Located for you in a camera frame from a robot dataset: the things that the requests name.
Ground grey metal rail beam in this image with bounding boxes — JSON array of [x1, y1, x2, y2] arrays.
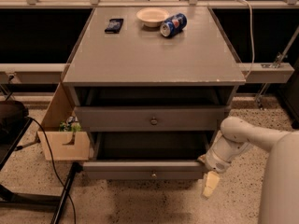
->
[[0, 63, 294, 84]]

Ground black cable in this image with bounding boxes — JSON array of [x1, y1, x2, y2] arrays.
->
[[27, 116, 78, 224]]

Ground dark blue snack packet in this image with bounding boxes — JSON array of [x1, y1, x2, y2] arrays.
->
[[105, 19, 123, 34]]

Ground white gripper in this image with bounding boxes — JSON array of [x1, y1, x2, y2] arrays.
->
[[197, 147, 233, 198]]

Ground wooden box bin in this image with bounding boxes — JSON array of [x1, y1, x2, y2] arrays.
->
[[37, 84, 91, 161]]

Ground black stand frame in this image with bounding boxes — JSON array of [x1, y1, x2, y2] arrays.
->
[[0, 117, 84, 224]]

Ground white ceramic bowl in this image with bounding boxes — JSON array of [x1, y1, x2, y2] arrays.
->
[[136, 7, 169, 28]]

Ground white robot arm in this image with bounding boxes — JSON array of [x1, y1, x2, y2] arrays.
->
[[198, 117, 299, 224]]

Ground white cable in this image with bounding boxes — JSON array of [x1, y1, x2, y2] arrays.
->
[[235, 0, 256, 79]]

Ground green snack bags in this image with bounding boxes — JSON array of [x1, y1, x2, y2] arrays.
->
[[59, 116, 81, 133]]

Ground grey drawer cabinet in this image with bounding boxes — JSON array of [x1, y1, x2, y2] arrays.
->
[[62, 6, 247, 181]]

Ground blue pepsi can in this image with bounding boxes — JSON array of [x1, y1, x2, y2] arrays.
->
[[160, 13, 187, 37]]

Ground black bag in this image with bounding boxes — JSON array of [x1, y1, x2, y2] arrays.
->
[[0, 100, 29, 129]]

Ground grey drawer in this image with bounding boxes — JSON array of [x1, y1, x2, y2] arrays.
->
[[75, 105, 229, 132], [83, 131, 210, 180]]

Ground grey top drawer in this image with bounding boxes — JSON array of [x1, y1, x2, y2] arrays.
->
[[75, 105, 229, 132]]

